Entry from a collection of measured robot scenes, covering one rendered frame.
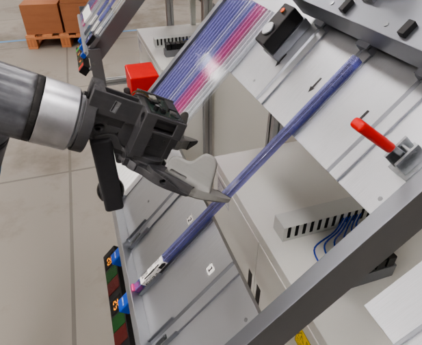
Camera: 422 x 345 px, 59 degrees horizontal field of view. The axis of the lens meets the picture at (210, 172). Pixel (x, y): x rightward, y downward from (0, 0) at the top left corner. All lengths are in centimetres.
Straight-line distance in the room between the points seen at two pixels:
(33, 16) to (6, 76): 392
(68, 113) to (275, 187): 73
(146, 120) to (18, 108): 13
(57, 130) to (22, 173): 195
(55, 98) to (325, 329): 61
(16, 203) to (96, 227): 49
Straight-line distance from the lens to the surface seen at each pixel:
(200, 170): 46
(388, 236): 45
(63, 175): 226
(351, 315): 82
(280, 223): 88
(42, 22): 435
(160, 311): 63
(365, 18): 53
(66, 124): 42
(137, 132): 44
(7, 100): 42
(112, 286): 79
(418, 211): 45
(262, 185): 105
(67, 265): 175
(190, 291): 59
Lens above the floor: 127
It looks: 37 degrees down
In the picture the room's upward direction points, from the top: straight up
